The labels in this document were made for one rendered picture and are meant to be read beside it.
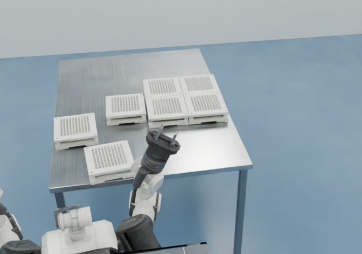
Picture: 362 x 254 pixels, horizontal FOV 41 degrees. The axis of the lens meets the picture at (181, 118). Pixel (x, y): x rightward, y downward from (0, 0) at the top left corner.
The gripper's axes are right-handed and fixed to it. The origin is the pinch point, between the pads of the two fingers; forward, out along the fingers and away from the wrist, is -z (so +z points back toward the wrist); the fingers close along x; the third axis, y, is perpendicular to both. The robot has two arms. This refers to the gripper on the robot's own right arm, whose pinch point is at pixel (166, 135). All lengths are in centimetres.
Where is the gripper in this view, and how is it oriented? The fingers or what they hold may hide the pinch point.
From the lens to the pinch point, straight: 168.9
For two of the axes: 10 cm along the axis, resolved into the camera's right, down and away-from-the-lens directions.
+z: -3.3, 6.5, 6.9
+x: -9.1, -4.2, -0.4
